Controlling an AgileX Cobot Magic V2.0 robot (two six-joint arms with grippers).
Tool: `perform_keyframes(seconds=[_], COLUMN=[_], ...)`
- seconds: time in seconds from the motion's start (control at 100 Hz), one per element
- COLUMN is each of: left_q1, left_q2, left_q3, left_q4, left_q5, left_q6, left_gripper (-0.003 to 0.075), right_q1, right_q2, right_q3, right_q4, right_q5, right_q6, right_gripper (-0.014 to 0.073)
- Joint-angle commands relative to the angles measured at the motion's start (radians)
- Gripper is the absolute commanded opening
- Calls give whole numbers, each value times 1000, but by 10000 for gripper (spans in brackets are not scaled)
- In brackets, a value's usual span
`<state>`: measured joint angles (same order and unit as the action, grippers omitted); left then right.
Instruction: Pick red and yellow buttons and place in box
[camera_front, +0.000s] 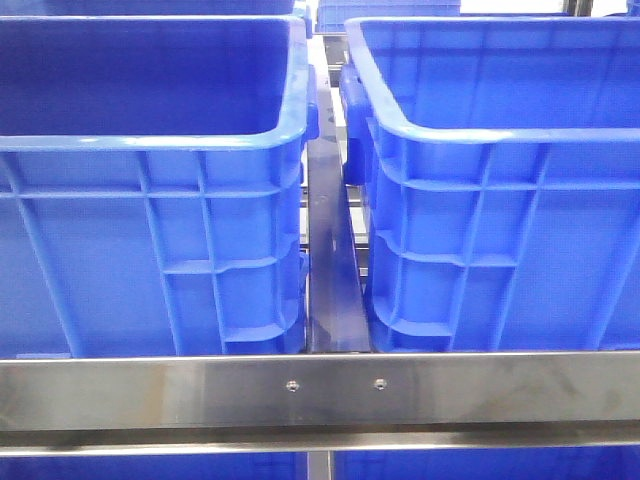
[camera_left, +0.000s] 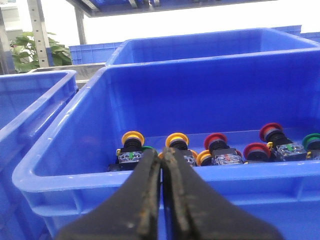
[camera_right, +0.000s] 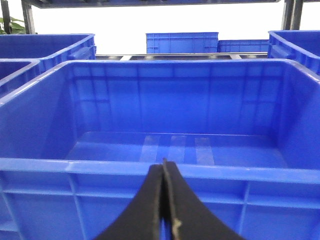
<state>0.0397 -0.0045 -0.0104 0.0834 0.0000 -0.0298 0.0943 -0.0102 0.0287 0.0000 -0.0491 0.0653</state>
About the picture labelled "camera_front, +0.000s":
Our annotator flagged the blue crate lower right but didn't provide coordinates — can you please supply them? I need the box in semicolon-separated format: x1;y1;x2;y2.
335;446;639;479

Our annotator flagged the blue crate back middle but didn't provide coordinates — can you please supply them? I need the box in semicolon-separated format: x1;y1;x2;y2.
316;0;461;33

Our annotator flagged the blue crate lower left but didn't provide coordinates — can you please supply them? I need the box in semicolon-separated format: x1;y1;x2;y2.
1;453;306;479

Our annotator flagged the large blue crate left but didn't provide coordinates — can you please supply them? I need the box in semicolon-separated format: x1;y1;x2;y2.
1;15;318;359

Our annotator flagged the blue crate back left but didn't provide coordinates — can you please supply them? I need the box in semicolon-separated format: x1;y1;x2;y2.
39;0;301;16

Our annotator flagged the steel centre divider bar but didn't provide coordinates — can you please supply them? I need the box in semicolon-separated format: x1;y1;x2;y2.
307;70;371;353

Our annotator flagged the right rail screw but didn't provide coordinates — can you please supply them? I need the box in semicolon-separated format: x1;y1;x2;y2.
374;378;387;391

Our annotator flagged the rail screw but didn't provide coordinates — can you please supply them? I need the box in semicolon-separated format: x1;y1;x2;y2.
286;380;300;392
374;378;387;391

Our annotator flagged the left rail screw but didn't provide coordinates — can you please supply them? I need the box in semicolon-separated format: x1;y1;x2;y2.
286;380;300;392

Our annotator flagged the large blue crate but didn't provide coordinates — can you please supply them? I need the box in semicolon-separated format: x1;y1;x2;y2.
341;16;639;352
1;15;318;359

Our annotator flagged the steel front shelf rail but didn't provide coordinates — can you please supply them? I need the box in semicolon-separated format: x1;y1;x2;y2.
1;351;639;456

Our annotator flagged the large blue crate right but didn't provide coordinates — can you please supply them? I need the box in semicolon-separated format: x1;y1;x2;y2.
341;16;639;352

